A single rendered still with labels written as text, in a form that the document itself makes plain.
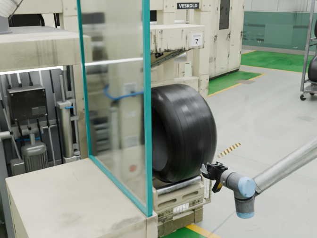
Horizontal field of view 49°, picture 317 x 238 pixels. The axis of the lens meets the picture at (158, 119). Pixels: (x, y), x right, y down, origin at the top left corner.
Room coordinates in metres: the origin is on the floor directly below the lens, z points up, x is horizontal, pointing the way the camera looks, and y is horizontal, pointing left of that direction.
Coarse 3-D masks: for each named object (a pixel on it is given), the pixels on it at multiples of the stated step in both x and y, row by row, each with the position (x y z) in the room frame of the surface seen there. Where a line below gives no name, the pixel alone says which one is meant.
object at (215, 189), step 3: (216, 183) 1.64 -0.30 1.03; (219, 183) 1.62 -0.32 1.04; (213, 186) 1.65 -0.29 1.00; (216, 186) 1.63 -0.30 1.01; (219, 186) 1.64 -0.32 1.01; (222, 186) 1.66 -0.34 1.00; (213, 189) 1.65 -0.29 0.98; (216, 189) 1.64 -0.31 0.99; (219, 189) 1.65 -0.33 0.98; (216, 192) 1.65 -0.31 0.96
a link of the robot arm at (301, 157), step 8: (304, 144) 1.55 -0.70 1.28; (312, 144) 1.52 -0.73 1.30; (296, 152) 1.55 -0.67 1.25; (304, 152) 1.52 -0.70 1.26; (312, 152) 1.50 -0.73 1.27; (280, 160) 1.59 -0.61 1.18; (288, 160) 1.55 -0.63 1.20; (296, 160) 1.53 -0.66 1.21; (304, 160) 1.51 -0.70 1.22; (312, 160) 1.52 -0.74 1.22; (272, 168) 1.58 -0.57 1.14; (280, 168) 1.55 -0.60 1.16; (288, 168) 1.53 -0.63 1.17; (296, 168) 1.53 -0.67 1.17; (256, 176) 1.62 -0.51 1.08; (264, 176) 1.58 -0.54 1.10; (272, 176) 1.56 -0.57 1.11; (280, 176) 1.54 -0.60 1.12; (256, 184) 1.58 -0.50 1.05; (264, 184) 1.57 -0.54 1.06; (272, 184) 1.56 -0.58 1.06; (256, 192) 1.58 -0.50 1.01
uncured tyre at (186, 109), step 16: (160, 96) 1.86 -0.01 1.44; (176, 96) 1.86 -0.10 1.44; (192, 96) 1.89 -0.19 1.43; (160, 112) 1.81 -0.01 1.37; (176, 112) 1.76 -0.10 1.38; (192, 112) 1.79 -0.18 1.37; (208, 112) 1.84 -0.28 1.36; (160, 128) 2.25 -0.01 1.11; (176, 128) 1.72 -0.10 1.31; (192, 128) 1.74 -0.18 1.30; (208, 128) 1.78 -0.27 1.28; (160, 144) 2.19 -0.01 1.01; (176, 144) 1.70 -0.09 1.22; (192, 144) 1.71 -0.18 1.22; (208, 144) 1.76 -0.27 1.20; (160, 160) 2.09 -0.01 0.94; (176, 160) 1.70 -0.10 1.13; (192, 160) 1.71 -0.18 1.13; (208, 160) 1.78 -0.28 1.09; (160, 176) 1.82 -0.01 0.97; (176, 176) 1.73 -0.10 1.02; (192, 176) 1.83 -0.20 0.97
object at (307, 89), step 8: (312, 0) 6.64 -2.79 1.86; (312, 8) 6.63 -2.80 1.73; (312, 16) 6.62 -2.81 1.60; (312, 40) 6.72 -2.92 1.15; (304, 64) 6.64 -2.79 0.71; (312, 64) 6.57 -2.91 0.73; (304, 72) 6.62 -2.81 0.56; (312, 72) 6.53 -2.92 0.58; (304, 80) 6.64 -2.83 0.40; (312, 80) 6.60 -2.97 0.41; (304, 88) 6.72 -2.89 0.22; (312, 88) 6.76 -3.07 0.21; (304, 96) 6.62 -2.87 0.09
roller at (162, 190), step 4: (196, 176) 1.91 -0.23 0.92; (200, 176) 1.92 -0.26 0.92; (184, 180) 1.86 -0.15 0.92; (188, 180) 1.86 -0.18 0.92; (192, 180) 1.87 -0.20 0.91; (196, 180) 1.89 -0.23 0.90; (200, 180) 1.90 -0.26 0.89; (168, 184) 1.81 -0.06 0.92; (172, 184) 1.81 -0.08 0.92; (176, 184) 1.82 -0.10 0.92; (180, 184) 1.83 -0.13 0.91; (184, 184) 1.84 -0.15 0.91; (188, 184) 1.85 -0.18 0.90; (156, 188) 1.76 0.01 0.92; (160, 188) 1.77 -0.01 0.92; (164, 188) 1.77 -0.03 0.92; (168, 188) 1.78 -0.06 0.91; (172, 188) 1.79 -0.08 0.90; (176, 188) 1.81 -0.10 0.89; (160, 192) 1.75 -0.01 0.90; (164, 192) 1.76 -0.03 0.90
